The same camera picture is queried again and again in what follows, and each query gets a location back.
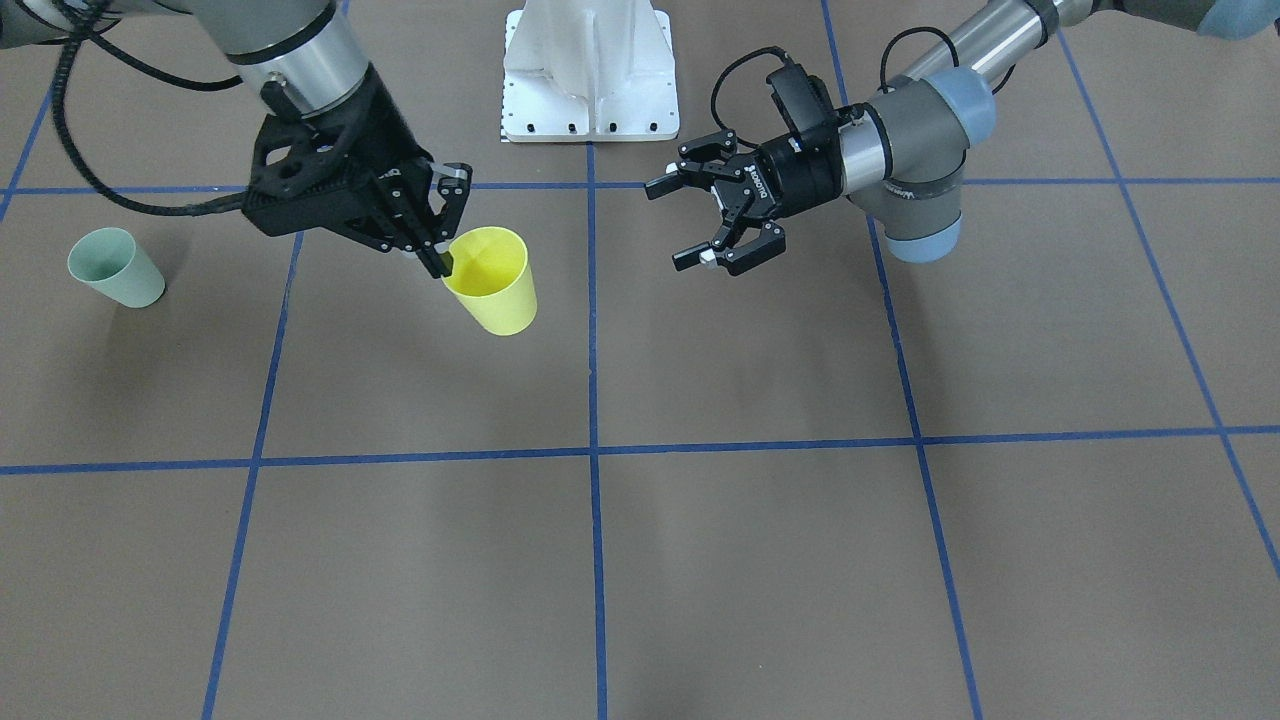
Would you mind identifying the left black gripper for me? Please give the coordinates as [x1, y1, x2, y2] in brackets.
[644, 129, 844, 275]

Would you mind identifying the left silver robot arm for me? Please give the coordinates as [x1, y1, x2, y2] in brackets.
[644, 1, 1277, 275]

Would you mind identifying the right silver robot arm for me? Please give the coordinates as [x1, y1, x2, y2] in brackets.
[3, 1, 471, 291]

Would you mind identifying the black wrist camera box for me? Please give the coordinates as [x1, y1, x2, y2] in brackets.
[765, 61, 837, 146]

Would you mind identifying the yellow cup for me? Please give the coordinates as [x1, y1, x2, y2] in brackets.
[443, 225, 538, 336]

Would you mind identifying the pale green cup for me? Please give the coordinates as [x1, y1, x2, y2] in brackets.
[67, 227, 166, 309]

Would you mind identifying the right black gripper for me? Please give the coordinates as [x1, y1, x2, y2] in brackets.
[241, 68, 474, 279]

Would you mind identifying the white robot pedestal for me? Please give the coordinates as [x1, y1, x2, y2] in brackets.
[500, 1, 681, 143]

